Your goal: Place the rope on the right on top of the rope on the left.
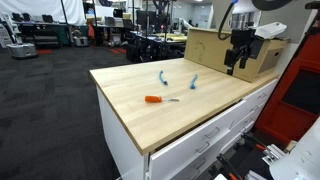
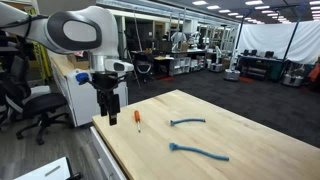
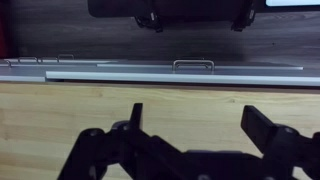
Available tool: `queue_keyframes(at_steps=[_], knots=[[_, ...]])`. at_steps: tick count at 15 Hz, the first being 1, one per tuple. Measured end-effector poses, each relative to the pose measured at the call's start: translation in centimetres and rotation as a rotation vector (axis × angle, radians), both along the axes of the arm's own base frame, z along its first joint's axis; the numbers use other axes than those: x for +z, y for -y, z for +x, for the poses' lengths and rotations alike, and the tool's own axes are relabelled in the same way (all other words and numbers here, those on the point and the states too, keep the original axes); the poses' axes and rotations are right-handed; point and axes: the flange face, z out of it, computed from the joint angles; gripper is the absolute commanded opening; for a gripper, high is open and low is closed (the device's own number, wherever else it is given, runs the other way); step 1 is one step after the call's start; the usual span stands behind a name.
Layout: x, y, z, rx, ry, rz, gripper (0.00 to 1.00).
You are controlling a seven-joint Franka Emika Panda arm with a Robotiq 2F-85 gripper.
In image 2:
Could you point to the white curtain backdrop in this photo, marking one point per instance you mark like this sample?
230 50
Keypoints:
266 36

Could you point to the white open shelf unit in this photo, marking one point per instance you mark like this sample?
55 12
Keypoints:
180 66

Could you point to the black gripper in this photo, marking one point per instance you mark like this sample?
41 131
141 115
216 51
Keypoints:
106 85

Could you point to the small white robot on base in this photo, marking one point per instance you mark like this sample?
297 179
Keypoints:
216 65

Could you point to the orange object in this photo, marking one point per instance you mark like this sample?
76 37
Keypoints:
314 73

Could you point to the black desk with monitors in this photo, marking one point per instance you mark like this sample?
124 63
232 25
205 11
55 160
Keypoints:
260 66

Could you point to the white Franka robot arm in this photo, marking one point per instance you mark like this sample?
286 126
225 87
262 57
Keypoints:
83 20

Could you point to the white cabinet with wood top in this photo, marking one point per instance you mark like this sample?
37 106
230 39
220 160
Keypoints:
80 100

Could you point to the white drawer cabinet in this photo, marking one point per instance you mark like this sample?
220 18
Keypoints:
106 160

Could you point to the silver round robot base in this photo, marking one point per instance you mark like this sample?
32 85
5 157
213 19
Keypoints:
292 80

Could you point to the white flat panel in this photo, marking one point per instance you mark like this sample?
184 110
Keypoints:
43 171

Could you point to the black mesh office chair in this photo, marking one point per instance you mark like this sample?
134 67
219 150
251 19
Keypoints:
143 66

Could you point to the white arm on silver base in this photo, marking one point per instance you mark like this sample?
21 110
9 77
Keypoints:
231 75

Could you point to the yellow striped post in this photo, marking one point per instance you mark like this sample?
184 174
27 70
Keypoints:
41 60

